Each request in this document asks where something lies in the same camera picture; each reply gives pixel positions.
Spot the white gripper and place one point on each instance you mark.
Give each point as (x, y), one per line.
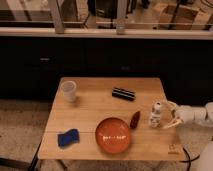
(185, 113)

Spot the small clear plastic bottle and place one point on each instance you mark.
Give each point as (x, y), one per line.
(155, 115)

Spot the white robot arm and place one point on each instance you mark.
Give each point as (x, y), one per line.
(203, 115)

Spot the dark red chili pepper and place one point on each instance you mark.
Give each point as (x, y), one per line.
(135, 120)

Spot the black rectangular case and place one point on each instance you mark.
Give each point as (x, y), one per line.
(123, 94)

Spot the orange round plate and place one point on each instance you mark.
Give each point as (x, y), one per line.
(113, 135)

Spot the wooden table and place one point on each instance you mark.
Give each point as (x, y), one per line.
(95, 103)

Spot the cardboard box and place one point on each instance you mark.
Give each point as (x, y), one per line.
(180, 18)

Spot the blue sponge cloth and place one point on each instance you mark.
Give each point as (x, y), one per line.
(69, 137)

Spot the translucent plastic cup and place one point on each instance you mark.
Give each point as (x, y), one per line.
(68, 90)

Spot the dark cabinet counter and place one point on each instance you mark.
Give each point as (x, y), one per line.
(32, 65)

